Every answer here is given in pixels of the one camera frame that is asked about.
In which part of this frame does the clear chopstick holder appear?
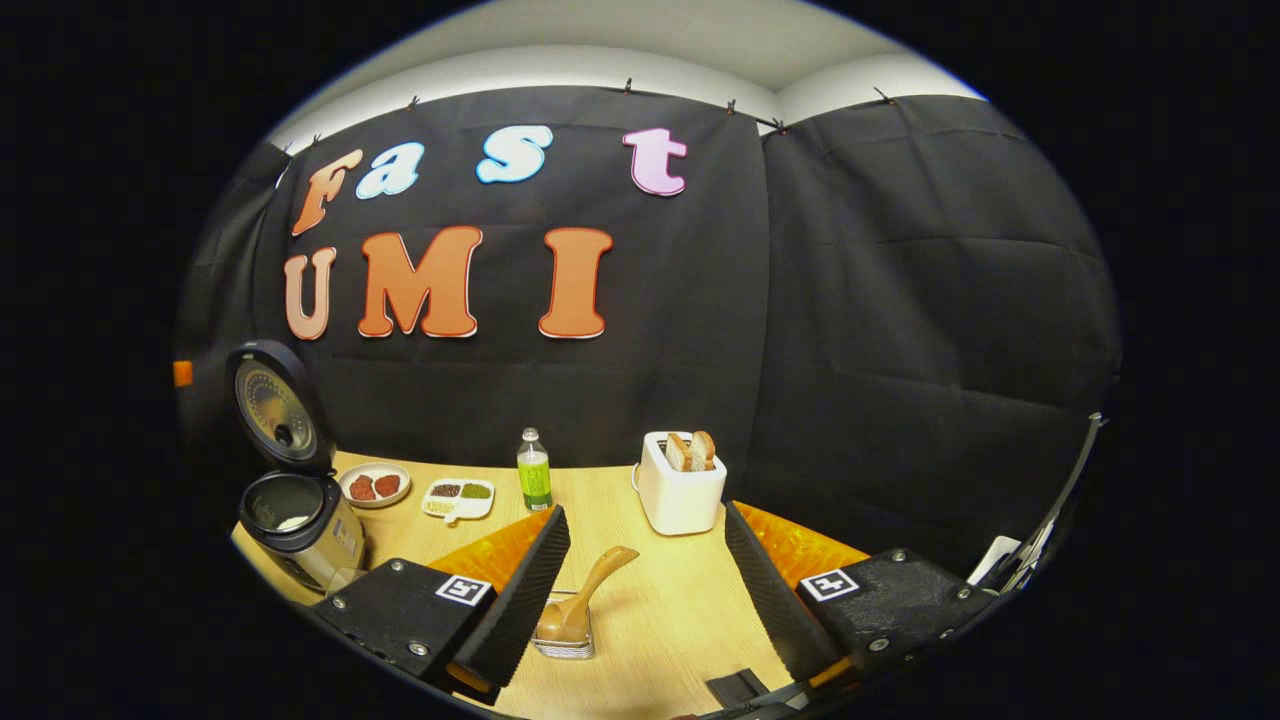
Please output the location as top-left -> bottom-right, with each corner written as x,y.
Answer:
530,590 -> 597,661

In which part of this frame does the wooden spoon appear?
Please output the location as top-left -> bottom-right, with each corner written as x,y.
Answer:
536,546 -> 641,644

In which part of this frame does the black rice cooker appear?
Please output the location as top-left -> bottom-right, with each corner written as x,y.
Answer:
225,338 -> 369,596

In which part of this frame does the white flat sheet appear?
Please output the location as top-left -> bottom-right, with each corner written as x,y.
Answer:
967,535 -> 1023,586

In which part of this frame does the black table clamp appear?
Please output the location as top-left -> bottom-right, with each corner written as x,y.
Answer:
705,668 -> 771,711

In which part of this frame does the green drink bottle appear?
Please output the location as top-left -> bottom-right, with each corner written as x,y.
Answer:
516,428 -> 553,512

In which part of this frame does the thin black cable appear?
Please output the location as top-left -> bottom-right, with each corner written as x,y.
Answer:
1000,410 -> 1109,593

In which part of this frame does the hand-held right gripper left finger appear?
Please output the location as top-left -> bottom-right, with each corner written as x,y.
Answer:
310,505 -> 573,706

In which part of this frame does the white toaster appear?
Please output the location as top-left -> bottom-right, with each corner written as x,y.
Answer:
632,432 -> 728,536

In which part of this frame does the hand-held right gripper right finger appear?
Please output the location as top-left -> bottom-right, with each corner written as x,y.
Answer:
724,500 -> 1001,693

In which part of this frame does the round white plate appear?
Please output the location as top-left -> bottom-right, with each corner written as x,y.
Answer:
338,462 -> 412,509

